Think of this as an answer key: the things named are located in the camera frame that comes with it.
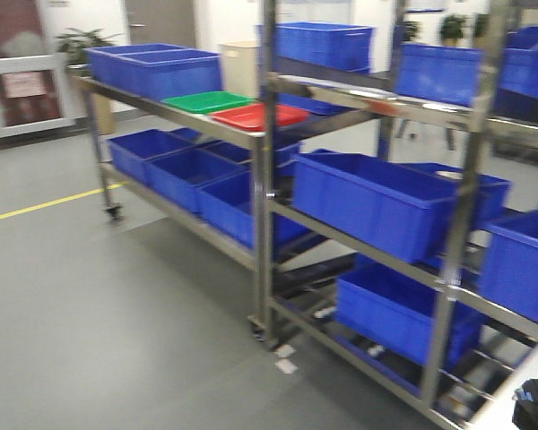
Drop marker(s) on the red plastic tray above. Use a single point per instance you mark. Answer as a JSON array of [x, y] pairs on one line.
[[251, 118]]

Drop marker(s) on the large blue bin left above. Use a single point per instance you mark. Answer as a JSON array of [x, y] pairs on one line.
[[396, 209]]

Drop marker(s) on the steel trolley cart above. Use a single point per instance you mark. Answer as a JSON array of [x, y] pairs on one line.
[[225, 152]]

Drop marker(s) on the steel shelving rack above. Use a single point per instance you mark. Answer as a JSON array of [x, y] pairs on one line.
[[407, 264]]

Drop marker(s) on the green plastic tray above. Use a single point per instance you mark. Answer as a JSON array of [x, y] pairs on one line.
[[207, 102]]

